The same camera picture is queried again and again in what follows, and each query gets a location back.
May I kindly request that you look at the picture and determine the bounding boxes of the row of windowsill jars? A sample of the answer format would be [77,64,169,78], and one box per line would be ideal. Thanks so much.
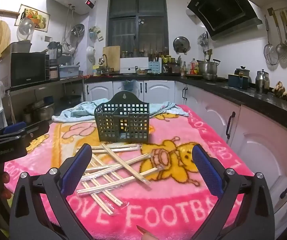
[121,48,169,58]

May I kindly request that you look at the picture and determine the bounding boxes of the black wok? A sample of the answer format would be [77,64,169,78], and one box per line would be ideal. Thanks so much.
[60,94,82,105]

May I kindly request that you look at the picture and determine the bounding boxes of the wooden cutting board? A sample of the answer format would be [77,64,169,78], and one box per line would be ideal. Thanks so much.
[103,45,121,72]

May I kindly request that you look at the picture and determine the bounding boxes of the wire mesh strainer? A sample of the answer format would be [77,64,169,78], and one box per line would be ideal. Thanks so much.
[263,15,279,65]

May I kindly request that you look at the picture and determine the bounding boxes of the person's right hand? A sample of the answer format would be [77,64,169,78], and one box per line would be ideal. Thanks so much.
[136,225,159,240]

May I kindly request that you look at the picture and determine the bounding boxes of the large steel stockpot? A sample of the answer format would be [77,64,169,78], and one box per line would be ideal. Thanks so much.
[197,59,221,77]

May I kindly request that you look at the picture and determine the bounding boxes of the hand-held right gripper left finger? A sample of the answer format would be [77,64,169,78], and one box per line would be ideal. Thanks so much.
[10,143,93,240]

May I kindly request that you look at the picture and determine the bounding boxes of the person's left hand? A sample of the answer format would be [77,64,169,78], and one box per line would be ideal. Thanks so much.
[0,170,12,200]

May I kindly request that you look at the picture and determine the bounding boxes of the hanging packets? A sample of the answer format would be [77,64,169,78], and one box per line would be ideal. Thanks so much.
[88,26,104,42]

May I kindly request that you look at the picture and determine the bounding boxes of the blue knife block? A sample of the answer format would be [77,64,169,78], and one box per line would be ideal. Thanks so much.
[148,60,162,74]

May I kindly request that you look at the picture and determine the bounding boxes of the black microwave oven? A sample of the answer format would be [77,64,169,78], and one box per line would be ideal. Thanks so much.
[10,52,49,88]

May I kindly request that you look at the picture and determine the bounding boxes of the kitchen faucet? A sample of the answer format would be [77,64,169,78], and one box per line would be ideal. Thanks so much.
[99,54,115,75]

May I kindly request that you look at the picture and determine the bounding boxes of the hanging steel pot lid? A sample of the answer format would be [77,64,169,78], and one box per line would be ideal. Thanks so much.
[173,36,191,54]

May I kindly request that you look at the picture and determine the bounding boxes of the green plastic utensil basket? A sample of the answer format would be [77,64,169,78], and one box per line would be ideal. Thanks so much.
[94,91,150,143]

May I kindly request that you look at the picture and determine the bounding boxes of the hanging kitchen tools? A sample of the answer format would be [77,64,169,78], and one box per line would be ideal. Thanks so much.
[197,31,209,47]

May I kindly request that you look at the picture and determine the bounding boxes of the fruit wall poster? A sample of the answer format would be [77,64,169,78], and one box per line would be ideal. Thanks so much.
[14,4,51,33]

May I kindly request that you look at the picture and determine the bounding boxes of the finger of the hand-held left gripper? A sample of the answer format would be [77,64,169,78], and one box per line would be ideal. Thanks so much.
[0,122,27,138]
[21,120,50,147]

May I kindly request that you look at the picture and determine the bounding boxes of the cluster of condiment containers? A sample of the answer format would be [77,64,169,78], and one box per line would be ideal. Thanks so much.
[161,55,181,74]

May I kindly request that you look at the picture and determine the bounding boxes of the dark lidded pot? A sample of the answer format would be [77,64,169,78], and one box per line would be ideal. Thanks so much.
[235,66,251,77]

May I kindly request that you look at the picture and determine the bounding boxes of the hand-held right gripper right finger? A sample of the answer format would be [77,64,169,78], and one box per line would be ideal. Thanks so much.
[192,144,275,240]

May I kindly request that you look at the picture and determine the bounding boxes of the blue-grey dish tub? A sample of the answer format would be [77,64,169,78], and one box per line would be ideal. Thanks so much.
[58,64,81,78]

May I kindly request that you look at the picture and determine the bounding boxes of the blue plastic bag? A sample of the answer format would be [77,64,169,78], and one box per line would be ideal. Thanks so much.
[122,80,137,93]

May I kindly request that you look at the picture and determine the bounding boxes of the metal shelving rack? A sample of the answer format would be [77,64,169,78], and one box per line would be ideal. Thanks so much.
[7,76,85,120]

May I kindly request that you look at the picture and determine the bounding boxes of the light blue towel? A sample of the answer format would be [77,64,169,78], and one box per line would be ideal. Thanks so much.
[51,98,190,123]

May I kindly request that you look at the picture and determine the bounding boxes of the pink printed blanket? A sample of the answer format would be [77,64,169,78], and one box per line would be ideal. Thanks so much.
[3,102,255,240]

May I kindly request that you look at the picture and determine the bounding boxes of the clear storage canister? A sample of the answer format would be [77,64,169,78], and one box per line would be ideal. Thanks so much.
[45,55,60,80]

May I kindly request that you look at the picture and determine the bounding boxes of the hanging steel bowl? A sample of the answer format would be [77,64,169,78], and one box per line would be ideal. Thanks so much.
[71,23,85,37]

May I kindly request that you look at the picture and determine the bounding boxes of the dark window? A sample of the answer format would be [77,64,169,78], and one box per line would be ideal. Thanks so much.
[106,0,169,55]

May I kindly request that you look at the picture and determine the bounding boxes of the red label sauce bottle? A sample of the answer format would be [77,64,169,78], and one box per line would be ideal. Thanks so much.
[190,58,199,75]

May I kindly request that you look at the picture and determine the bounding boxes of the glass pot lid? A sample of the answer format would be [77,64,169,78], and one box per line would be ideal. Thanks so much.
[17,17,35,42]

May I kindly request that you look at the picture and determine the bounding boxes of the white hanging teapot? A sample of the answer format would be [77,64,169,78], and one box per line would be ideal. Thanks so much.
[86,45,96,65]

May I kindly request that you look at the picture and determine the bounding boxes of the bunch of chopsticks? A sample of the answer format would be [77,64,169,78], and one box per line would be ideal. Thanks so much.
[76,142,164,215]

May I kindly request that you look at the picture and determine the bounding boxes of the grey container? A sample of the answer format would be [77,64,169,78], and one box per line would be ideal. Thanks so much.
[10,40,32,53]

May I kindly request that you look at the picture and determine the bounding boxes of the blender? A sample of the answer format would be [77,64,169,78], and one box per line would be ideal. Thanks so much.
[47,41,63,60]

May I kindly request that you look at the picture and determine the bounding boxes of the blue enamel pot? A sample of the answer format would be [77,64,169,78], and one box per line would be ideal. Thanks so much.
[227,74,249,90]

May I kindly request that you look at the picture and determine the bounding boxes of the black range hood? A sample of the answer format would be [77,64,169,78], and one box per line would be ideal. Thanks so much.
[187,0,263,40]

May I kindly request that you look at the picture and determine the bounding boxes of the steel canister kettle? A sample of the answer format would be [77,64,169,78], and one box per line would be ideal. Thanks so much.
[255,69,270,94]

